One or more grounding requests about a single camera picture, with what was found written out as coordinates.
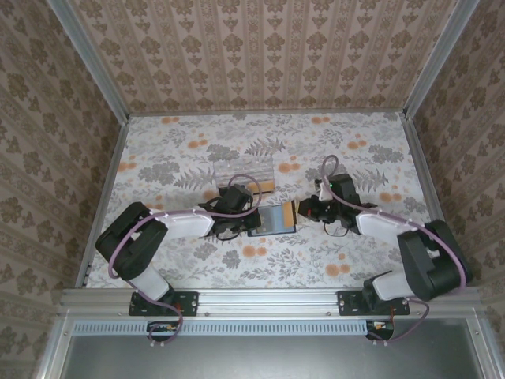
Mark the floral tablecloth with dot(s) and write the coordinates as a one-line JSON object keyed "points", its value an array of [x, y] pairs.
{"points": [[177, 268]]}

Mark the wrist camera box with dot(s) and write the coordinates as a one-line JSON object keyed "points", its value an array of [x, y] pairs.
{"points": [[341, 187], [238, 196]]}

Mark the black connector board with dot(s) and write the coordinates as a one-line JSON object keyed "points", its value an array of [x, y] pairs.
{"points": [[161, 328], [380, 328]]}

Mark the gold plastic card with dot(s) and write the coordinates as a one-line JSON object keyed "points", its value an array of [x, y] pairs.
{"points": [[263, 186], [288, 215]]}

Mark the aluminium corner post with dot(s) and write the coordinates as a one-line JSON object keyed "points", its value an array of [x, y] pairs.
{"points": [[90, 63], [438, 59]]}

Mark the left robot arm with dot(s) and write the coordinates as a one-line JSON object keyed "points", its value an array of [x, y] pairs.
{"points": [[134, 245]]}

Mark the navy card holder wallet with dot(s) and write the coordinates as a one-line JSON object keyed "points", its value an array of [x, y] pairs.
{"points": [[268, 221]]}

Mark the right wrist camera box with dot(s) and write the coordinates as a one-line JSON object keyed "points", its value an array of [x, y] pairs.
{"points": [[341, 187]]}

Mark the aluminium base beam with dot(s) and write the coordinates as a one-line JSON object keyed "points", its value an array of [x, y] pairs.
{"points": [[268, 302]]}

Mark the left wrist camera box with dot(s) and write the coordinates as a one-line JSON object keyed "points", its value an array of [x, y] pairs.
{"points": [[238, 196]]}

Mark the aluminium side rail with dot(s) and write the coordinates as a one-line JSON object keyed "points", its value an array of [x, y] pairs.
{"points": [[112, 173], [430, 189]]}

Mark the clear acrylic card organizer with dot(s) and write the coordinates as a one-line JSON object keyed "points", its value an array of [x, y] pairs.
{"points": [[242, 167]]}

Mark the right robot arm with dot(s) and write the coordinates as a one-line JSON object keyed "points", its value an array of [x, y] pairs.
{"points": [[426, 256]]}

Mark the grey metal panel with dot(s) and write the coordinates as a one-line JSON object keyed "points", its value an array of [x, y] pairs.
{"points": [[276, 359]]}

